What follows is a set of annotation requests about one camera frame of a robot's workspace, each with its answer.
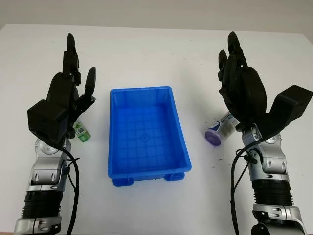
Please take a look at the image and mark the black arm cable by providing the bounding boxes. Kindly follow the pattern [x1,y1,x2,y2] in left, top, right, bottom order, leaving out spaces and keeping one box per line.
[229,133,272,235]
[48,144,81,235]

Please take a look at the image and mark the small green carton box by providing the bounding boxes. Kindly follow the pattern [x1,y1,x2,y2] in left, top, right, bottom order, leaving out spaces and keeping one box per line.
[72,120,91,142]

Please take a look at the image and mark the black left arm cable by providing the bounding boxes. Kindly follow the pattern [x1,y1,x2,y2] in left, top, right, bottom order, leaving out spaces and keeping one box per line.
[48,144,81,235]

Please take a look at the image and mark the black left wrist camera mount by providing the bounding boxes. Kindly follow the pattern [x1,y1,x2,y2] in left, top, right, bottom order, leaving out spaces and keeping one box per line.
[27,99,70,147]

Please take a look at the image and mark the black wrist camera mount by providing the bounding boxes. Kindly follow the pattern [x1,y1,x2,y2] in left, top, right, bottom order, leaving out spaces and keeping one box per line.
[27,99,70,147]
[256,84,313,140]

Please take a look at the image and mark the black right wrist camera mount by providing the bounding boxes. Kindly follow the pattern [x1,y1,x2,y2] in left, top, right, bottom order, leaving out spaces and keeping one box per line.
[256,84,313,140]

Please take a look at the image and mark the blue plastic tray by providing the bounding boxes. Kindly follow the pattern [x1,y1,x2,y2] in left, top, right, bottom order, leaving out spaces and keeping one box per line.
[107,85,193,187]

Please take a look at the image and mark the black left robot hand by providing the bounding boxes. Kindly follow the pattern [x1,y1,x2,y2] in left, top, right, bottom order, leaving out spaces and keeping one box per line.
[45,33,97,140]

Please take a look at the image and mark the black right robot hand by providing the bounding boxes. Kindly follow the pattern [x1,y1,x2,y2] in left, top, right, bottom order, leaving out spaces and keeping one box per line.
[217,31,268,130]

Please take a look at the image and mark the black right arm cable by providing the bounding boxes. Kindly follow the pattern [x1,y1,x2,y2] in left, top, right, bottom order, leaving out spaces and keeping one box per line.
[229,133,272,235]

